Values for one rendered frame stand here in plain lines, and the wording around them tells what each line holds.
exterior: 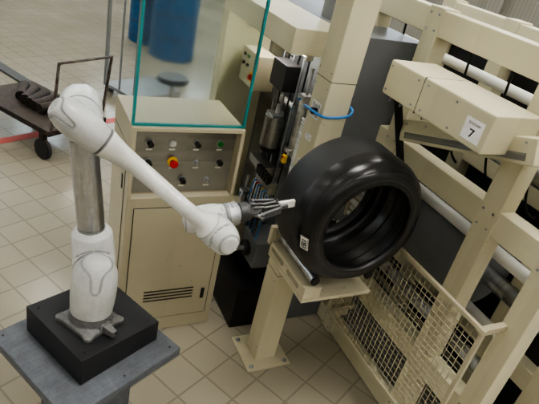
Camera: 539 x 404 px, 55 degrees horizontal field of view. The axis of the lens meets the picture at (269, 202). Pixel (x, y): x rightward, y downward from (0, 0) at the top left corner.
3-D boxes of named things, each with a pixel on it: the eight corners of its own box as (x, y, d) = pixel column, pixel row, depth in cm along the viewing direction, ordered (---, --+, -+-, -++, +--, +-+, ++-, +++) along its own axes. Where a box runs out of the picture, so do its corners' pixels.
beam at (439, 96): (379, 91, 227) (391, 58, 219) (423, 94, 238) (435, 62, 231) (477, 155, 181) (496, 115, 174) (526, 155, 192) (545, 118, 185)
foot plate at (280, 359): (231, 337, 307) (231, 335, 306) (271, 331, 319) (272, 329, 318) (247, 373, 287) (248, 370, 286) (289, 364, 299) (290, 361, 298)
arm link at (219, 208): (219, 223, 199) (231, 236, 188) (180, 230, 193) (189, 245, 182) (218, 196, 195) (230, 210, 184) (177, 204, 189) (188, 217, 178)
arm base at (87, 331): (94, 350, 182) (95, 339, 180) (53, 318, 190) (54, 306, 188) (132, 326, 197) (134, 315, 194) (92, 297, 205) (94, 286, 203)
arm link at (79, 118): (115, 132, 159) (114, 116, 170) (65, 94, 149) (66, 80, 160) (87, 162, 161) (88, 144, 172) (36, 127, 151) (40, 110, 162)
